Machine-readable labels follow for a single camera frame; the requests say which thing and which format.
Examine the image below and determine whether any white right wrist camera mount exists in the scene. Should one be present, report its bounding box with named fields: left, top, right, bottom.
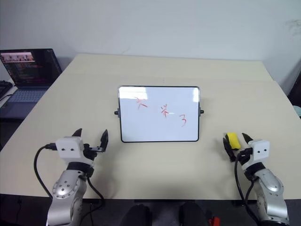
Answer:
left=242, top=139, right=270, bottom=170

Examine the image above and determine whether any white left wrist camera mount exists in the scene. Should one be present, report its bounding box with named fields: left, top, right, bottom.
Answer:
left=55, top=136, right=94, bottom=166

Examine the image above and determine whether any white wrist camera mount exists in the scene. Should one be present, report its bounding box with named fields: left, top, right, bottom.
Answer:
left=242, top=139, right=270, bottom=170
left=55, top=136, right=94, bottom=166

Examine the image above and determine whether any black-framed tabletop whiteboard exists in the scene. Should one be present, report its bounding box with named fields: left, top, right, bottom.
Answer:
left=114, top=85, right=205, bottom=143

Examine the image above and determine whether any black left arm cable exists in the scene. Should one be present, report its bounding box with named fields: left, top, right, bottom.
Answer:
left=33, top=143, right=105, bottom=224

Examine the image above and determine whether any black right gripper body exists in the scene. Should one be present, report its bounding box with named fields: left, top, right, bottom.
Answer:
left=237, top=147, right=253, bottom=163

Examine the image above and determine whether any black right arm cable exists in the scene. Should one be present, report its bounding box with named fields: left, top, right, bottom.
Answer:
left=234, top=153, right=259, bottom=222

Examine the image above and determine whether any open blue laptop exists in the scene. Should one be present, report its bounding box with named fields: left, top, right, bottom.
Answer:
left=0, top=48, right=63, bottom=118

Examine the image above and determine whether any yellow whiteboard eraser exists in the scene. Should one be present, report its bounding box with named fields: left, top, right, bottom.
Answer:
left=226, top=133, right=242, bottom=150

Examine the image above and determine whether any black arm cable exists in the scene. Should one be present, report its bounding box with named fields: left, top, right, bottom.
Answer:
left=234, top=153, right=259, bottom=222
left=33, top=143, right=105, bottom=224

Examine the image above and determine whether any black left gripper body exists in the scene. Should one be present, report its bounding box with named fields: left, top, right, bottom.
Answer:
left=82, top=142, right=105, bottom=162

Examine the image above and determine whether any dark chair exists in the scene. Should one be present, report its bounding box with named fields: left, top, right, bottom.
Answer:
left=287, top=62, right=301, bottom=106

